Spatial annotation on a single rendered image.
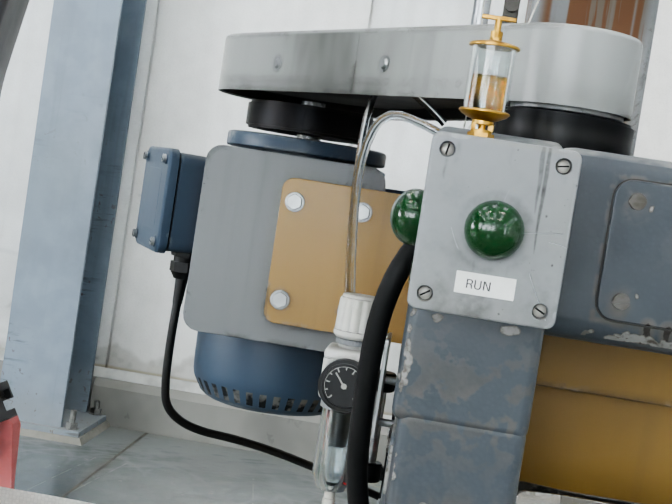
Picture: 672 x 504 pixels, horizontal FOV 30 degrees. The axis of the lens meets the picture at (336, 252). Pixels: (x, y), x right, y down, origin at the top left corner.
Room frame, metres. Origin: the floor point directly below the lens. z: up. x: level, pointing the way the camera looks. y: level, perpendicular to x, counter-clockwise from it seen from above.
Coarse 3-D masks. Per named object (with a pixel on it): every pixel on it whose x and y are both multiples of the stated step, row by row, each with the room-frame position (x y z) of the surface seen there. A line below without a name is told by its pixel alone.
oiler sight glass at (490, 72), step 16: (480, 48) 0.70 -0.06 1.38; (496, 48) 0.70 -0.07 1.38; (480, 64) 0.70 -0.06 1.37; (496, 64) 0.70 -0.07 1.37; (512, 64) 0.70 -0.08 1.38; (480, 80) 0.70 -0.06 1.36; (496, 80) 0.70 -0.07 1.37; (464, 96) 0.71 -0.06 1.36; (480, 96) 0.70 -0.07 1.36; (496, 96) 0.70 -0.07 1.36
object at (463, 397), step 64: (448, 128) 0.73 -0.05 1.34; (640, 192) 0.67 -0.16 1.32; (576, 256) 0.67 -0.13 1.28; (640, 256) 0.67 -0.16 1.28; (448, 320) 0.67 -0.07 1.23; (576, 320) 0.67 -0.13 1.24; (640, 320) 0.67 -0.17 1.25; (448, 384) 0.67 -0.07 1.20; (512, 384) 0.67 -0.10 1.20; (448, 448) 0.67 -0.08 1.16; (512, 448) 0.67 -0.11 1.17
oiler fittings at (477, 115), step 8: (488, 16) 0.71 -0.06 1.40; (496, 16) 0.71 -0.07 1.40; (496, 24) 0.71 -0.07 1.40; (496, 32) 0.71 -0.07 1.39; (472, 40) 0.71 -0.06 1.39; (480, 40) 0.70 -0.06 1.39; (488, 40) 0.70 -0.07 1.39; (496, 40) 0.70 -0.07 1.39; (512, 48) 0.70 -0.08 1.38; (464, 112) 0.71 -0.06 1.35; (472, 112) 0.70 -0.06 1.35; (480, 112) 0.70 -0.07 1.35; (488, 112) 0.70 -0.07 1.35; (496, 112) 0.70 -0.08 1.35; (504, 112) 0.70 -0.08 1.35; (472, 120) 0.71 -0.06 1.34; (480, 120) 0.70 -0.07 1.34; (488, 120) 0.70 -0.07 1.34; (496, 120) 0.70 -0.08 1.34; (472, 128) 0.71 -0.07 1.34; (480, 128) 0.71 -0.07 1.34; (488, 128) 0.71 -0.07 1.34; (480, 136) 0.70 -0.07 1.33; (488, 136) 0.70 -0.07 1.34
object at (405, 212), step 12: (408, 192) 0.64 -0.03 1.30; (420, 192) 0.64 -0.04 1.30; (396, 204) 0.64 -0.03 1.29; (408, 204) 0.64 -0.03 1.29; (420, 204) 0.64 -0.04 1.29; (396, 216) 0.64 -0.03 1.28; (408, 216) 0.64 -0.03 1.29; (396, 228) 0.64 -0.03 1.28; (408, 228) 0.64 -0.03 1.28; (408, 240) 0.64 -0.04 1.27
